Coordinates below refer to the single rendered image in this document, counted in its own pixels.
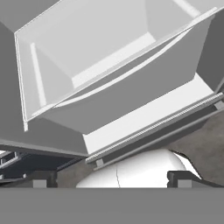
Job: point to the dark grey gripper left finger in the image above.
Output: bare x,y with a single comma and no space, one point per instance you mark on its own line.
43,176

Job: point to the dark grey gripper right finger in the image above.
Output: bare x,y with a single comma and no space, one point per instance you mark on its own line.
175,176

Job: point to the grey fridge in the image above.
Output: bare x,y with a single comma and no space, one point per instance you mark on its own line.
140,122

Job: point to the clear white fridge drawer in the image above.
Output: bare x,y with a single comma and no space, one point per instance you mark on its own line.
87,46

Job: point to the white round object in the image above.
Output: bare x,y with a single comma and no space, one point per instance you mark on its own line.
140,172

